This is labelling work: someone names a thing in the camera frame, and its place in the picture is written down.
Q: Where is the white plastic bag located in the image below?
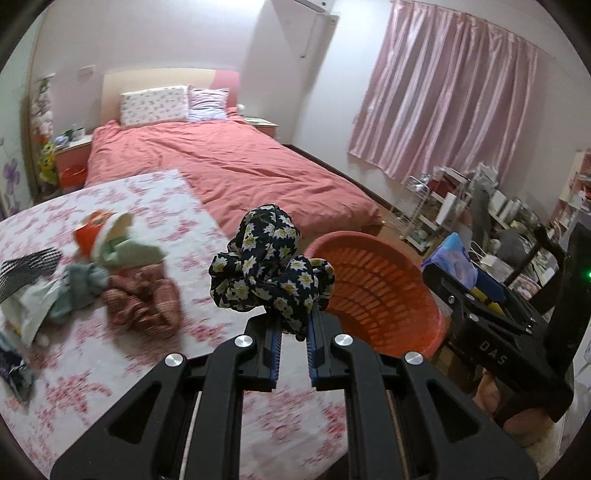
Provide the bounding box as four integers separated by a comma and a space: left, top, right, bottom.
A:
0, 277, 66, 348

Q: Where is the black white checkered cloth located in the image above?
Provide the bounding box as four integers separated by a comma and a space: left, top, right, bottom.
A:
0, 246, 64, 304

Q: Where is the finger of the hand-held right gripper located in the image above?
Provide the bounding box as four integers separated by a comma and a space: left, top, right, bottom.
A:
421, 261, 537, 336

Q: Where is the white rolling cart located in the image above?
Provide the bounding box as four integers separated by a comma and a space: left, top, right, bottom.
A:
414, 167, 468, 256

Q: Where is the grey chair back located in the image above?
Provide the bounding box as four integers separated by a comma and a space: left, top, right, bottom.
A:
470, 184, 496, 260

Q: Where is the light green cloth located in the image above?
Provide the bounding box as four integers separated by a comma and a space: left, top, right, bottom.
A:
98, 234, 165, 269

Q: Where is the person's right hand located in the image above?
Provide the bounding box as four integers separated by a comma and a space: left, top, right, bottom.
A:
477, 371, 557, 448

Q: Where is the white floral pillow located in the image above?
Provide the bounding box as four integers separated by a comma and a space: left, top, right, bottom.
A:
120, 85, 190, 128

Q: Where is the orange and green garment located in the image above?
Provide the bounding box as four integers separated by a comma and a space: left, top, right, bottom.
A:
74, 210, 136, 260

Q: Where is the floral tablecloth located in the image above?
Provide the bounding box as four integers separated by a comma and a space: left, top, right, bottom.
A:
0, 168, 352, 480

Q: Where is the purple striped pillow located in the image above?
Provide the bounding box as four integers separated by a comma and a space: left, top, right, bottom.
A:
187, 86, 231, 123

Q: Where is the orange plastic basket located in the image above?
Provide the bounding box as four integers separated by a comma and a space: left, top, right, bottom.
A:
303, 231, 450, 359

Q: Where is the red plaid cloth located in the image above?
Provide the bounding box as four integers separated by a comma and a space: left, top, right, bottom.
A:
102, 262, 182, 339

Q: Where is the white bookshelf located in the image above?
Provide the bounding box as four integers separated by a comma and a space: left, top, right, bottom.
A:
558, 148, 591, 232

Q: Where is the grey blue cloth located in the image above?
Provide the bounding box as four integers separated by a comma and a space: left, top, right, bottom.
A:
48, 263, 110, 322

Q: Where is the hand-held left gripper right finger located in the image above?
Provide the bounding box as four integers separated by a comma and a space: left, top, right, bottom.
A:
308, 313, 539, 480

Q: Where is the beige pink headboard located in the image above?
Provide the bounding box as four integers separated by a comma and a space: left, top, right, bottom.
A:
100, 68, 241, 127

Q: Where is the blue plastic bag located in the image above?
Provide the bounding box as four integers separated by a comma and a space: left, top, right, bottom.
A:
421, 232, 482, 291

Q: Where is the dark patterned packet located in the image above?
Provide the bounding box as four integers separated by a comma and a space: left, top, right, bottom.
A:
0, 332, 36, 405

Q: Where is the orange bucket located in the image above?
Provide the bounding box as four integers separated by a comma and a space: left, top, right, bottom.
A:
58, 165, 88, 193

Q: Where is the pink nightstand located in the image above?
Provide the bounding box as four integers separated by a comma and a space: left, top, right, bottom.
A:
54, 135, 94, 186

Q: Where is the yellow green stuffed toy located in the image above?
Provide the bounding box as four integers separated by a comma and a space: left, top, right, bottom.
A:
39, 142, 59, 184

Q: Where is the wooden nightstand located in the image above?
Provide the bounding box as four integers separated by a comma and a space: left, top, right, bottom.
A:
242, 115, 280, 140

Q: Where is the pink curtain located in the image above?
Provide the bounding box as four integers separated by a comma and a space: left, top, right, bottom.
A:
347, 0, 555, 182

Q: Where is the dark wooden chair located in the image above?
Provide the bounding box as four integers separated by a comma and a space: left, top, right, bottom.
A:
502, 222, 570, 315

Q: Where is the bed with pink duvet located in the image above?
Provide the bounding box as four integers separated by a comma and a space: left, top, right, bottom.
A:
84, 113, 385, 237

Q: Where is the black floral cloth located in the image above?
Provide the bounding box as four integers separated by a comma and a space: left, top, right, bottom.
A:
209, 203, 336, 343

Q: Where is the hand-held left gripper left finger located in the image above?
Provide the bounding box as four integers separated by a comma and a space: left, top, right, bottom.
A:
51, 314, 280, 480

